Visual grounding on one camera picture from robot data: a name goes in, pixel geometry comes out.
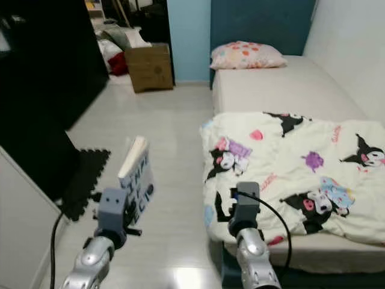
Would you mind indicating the black door frame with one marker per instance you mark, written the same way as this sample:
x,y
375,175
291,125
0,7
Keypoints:
x,y
169,39

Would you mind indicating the white cabinet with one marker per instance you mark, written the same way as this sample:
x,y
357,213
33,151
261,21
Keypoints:
x,y
27,235

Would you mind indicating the white book with blue letters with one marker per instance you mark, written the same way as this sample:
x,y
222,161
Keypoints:
x,y
138,174

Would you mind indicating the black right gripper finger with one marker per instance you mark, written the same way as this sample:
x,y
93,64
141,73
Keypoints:
x,y
221,208

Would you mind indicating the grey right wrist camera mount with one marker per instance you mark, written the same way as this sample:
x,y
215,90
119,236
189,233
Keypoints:
x,y
246,203

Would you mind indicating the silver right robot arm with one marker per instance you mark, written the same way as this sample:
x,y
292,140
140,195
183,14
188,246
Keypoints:
x,y
255,259

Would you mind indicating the brown cardboard box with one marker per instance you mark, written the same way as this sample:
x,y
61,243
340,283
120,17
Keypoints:
x,y
150,68

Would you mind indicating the black wardrobe cabinet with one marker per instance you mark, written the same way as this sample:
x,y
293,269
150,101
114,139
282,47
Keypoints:
x,y
48,78

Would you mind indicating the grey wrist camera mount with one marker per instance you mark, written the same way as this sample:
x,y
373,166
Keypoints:
x,y
246,203
112,211

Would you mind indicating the white plastic bag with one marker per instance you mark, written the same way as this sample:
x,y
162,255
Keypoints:
x,y
110,49

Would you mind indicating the pink pillow with orange blobs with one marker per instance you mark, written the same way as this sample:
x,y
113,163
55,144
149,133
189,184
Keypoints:
x,y
246,55

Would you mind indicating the cream cartoon print blanket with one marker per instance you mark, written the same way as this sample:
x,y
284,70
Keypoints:
x,y
283,174

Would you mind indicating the dark red cloth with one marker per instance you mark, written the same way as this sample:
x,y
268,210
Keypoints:
x,y
119,64

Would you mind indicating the black foam puzzle mat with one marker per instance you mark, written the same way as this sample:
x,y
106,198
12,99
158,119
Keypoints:
x,y
87,183

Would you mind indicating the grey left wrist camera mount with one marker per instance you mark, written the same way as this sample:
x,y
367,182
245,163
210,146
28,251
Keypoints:
x,y
112,211

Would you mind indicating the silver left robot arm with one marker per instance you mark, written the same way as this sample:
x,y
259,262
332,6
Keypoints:
x,y
93,265

